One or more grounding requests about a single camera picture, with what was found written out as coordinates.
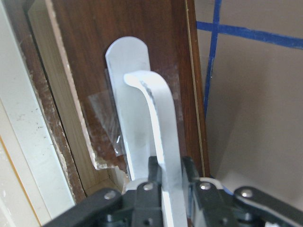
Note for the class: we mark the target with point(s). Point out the white drawer handle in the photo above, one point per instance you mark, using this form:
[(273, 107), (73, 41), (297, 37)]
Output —
[(147, 118)]

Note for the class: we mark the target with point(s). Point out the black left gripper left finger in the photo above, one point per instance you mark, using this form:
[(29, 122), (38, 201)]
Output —
[(109, 208)]

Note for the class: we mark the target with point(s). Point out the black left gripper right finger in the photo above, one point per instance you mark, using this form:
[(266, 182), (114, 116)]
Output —
[(209, 205)]

